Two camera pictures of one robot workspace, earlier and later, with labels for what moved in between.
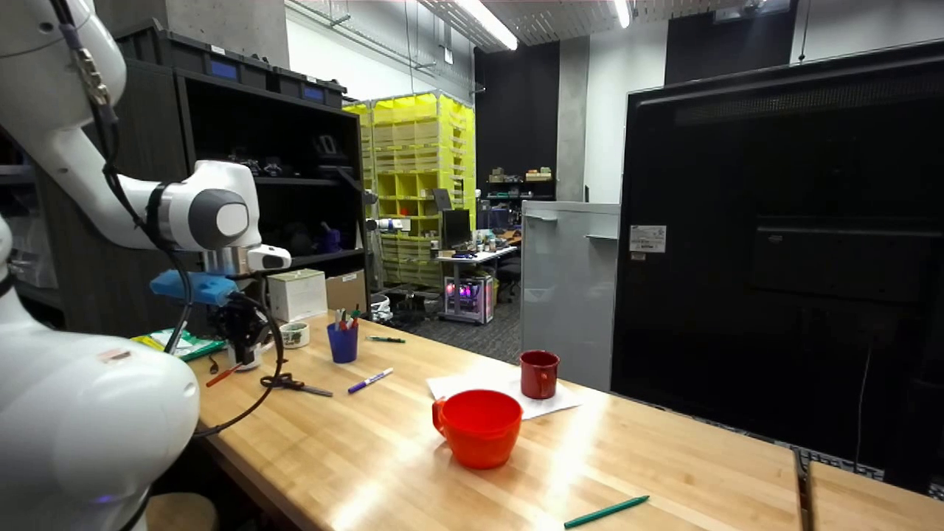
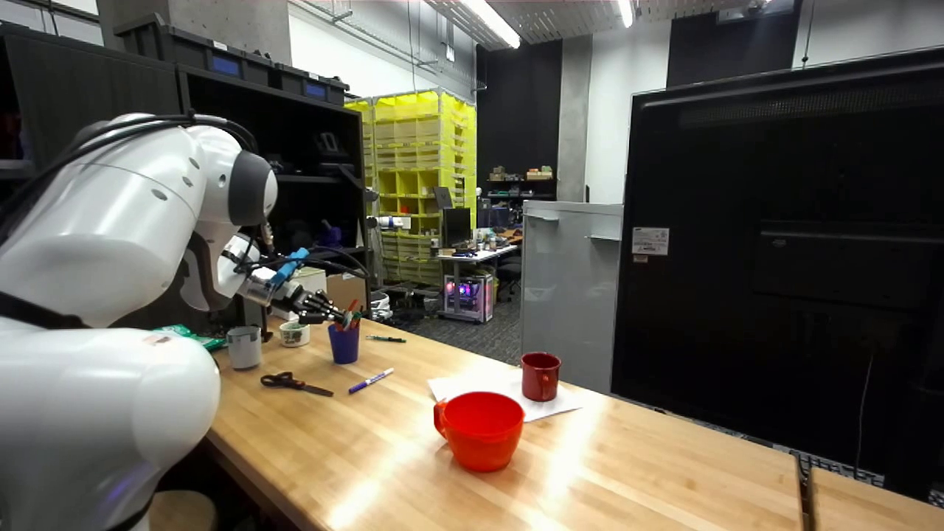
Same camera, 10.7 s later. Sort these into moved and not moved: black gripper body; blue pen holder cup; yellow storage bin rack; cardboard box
Moved: black gripper body
Not moved: blue pen holder cup; cardboard box; yellow storage bin rack
